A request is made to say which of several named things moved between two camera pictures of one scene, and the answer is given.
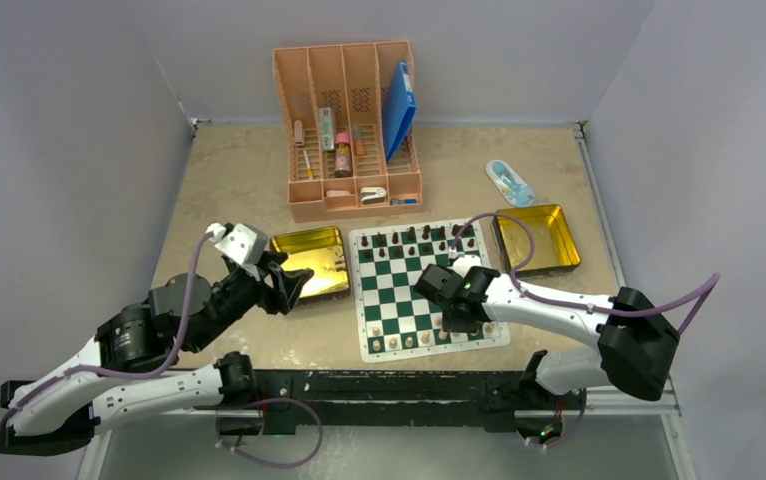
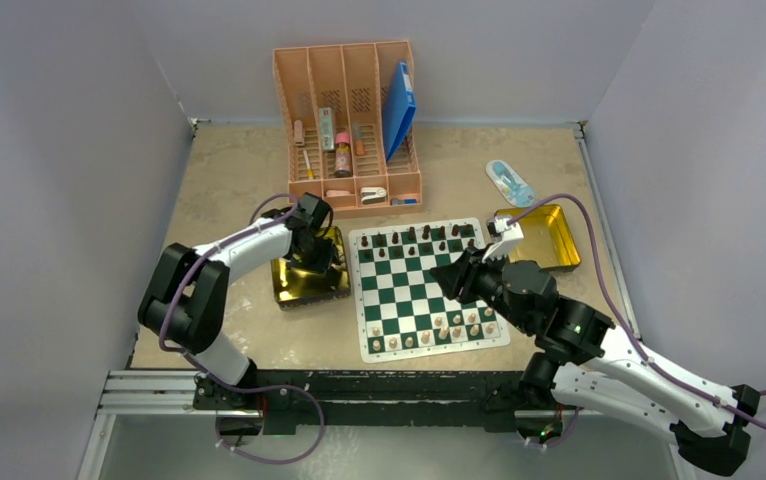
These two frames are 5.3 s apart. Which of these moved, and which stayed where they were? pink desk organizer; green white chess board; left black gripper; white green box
Moved: left black gripper
Stayed: green white chess board; white green box; pink desk organizer
